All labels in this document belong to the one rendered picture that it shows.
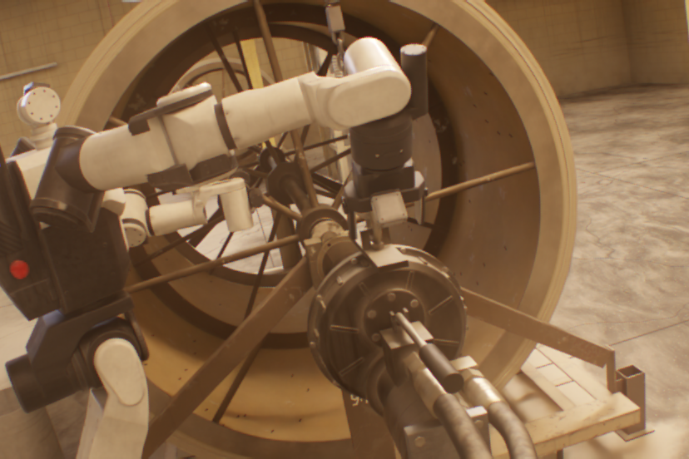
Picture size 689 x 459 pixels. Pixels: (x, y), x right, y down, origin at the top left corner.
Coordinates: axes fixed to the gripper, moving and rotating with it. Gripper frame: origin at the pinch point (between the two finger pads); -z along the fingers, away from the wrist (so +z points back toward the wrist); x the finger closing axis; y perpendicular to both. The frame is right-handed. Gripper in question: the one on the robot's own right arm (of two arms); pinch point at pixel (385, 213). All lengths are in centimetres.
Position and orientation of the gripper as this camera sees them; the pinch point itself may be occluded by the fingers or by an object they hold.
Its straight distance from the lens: 102.7
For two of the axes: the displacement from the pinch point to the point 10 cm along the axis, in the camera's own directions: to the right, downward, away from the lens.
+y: -2.2, -5.9, 7.7
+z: -1.1, -7.7, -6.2
